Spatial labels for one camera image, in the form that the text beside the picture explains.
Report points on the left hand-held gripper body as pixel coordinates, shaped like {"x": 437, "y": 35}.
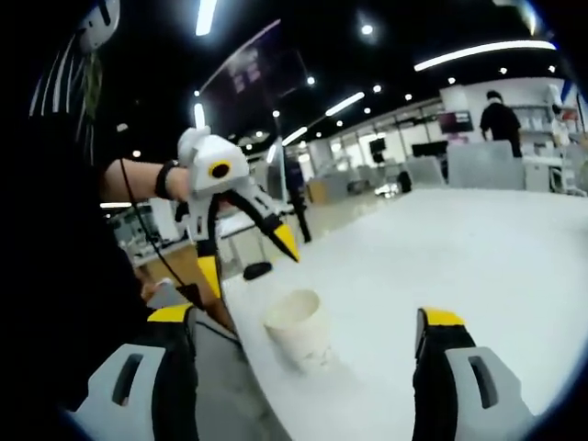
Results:
{"x": 202, "y": 156}

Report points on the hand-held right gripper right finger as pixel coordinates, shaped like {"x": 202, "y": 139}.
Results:
{"x": 432, "y": 376}

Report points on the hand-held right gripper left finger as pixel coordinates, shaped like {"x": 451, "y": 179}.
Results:
{"x": 174, "y": 376}

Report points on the white paper cup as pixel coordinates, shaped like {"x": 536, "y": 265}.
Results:
{"x": 303, "y": 340}

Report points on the person's left hand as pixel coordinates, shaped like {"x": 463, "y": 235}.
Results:
{"x": 183, "y": 184}

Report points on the black tripod stand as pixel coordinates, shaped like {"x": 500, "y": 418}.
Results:
{"x": 301, "y": 216}

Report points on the black wristband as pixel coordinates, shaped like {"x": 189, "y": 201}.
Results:
{"x": 163, "y": 181}

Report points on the black oval object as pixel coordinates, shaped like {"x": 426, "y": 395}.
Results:
{"x": 257, "y": 272}

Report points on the grey mesh chair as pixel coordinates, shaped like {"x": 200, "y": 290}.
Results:
{"x": 229, "y": 390}

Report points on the wooden cabinet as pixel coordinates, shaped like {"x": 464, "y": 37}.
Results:
{"x": 326, "y": 188}

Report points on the short ceiling light strip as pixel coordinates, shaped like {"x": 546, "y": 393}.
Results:
{"x": 294, "y": 135}
{"x": 344, "y": 103}

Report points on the grey laptop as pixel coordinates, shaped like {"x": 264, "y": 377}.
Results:
{"x": 248, "y": 73}

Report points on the white table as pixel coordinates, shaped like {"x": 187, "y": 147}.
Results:
{"x": 436, "y": 257}

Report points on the black monitor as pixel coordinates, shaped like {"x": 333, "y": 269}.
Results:
{"x": 377, "y": 146}
{"x": 429, "y": 150}

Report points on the long curved ceiling light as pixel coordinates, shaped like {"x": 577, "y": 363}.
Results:
{"x": 482, "y": 49}
{"x": 206, "y": 16}

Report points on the black bag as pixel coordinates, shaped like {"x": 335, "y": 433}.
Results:
{"x": 404, "y": 181}

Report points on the person's dark clothed body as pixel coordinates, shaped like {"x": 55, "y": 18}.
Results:
{"x": 59, "y": 252}

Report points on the grey office chair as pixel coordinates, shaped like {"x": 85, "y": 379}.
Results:
{"x": 427, "y": 172}
{"x": 484, "y": 165}

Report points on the white chest device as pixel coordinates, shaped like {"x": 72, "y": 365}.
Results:
{"x": 98, "y": 23}

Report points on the round ceiling downlights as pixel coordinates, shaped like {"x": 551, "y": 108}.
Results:
{"x": 366, "y": 29}

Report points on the white cabinet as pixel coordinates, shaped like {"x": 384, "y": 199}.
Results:
{"x": 542, "y": 174}

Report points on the wall screen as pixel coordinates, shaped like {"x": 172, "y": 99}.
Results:
{"x": 455, "y": 121}

